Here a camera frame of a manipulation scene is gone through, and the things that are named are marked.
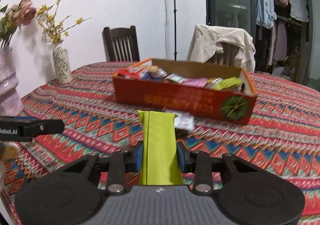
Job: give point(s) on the floral white vase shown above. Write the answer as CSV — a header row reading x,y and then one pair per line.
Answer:
x,y
61,64

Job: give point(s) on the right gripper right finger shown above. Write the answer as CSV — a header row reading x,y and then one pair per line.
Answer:
x,y
201,165

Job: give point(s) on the chair with beige jacket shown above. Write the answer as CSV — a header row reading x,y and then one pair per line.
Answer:
x,y
226,57

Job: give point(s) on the pink artificial roses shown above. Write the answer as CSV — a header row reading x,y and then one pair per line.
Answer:
x,y
21,14

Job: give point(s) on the red blue snack bag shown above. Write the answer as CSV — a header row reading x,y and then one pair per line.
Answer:
x,y
143,73

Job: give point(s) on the red orange cardboard box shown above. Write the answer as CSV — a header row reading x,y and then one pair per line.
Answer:
x,y
225,105

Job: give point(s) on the beige jacket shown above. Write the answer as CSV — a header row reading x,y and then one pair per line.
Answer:
x,y
207,40

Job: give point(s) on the yellow flower branches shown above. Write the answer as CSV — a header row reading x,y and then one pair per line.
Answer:
x,y
54,31

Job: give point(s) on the pink ribbed vase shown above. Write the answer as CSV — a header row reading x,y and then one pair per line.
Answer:
x,y
11,104

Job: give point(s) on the light blue hanging shirt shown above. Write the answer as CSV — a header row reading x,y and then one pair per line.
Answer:
x,y
266,14

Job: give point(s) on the colourful patterned tablecloth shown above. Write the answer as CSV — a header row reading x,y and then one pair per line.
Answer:
x,y
282,135

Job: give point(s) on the white gold snack packet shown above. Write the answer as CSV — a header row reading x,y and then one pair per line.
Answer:
x,y
175,78

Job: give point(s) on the pink snack packet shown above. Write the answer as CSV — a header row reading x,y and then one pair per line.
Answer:
x,y
195,82

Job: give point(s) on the white hanging garment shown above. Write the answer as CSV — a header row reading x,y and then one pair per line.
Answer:
x,y
299,10

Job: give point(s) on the black light stand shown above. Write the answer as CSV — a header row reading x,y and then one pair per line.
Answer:
x,y
175,30

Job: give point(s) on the white silver snack packet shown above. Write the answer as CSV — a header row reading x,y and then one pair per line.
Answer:
x,y
183,120

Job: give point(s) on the green snack packet in box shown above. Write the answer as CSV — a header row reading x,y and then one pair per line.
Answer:
x,y
233,82

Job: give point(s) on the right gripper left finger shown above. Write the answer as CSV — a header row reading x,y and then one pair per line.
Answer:
x,y
118,165

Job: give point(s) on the green snack packet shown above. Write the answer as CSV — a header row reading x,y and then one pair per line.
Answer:
x,y
233,82
160,160

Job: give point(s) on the dark wooden chair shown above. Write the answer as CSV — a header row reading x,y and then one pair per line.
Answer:
x,y
121,44

